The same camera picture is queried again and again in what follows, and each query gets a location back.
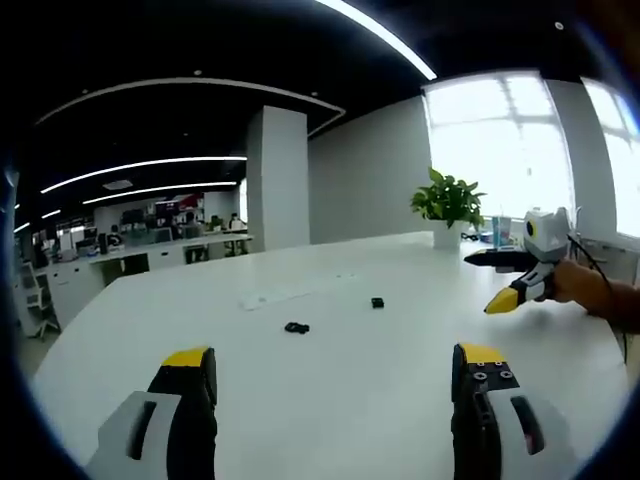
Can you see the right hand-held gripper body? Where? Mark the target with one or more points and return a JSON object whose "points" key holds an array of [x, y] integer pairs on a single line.
{"points": [[546, 239]]}

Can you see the black plastic buckle socket part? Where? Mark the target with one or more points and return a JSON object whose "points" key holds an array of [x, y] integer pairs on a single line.
{"points": [[377, 302]]}

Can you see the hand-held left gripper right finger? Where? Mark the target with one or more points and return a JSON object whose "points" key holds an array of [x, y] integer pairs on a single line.
{"points": [[500, 415]]}

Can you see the white office chair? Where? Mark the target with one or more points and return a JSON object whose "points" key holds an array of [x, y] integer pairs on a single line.
{"points": [[35, 305]]}

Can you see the blue and white box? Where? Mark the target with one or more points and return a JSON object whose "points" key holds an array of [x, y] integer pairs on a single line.
{"points": [[501, 231]]}

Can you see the black plastic buckle pronged part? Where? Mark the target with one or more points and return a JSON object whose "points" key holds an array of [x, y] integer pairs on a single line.
{"points": [[297, 328]]}

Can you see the person's right hand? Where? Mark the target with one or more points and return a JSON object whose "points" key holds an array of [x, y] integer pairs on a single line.
{"points": [[575, 287]]}

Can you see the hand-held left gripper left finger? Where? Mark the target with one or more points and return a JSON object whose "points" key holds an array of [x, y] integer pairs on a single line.
{"points": [[150, 425]]}

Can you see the green potted plant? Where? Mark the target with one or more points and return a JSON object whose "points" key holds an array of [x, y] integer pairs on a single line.
{"points": [[447, 210]]}

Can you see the white office desk row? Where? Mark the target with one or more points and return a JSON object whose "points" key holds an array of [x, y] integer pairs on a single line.
{"points": [[165, 250]]}

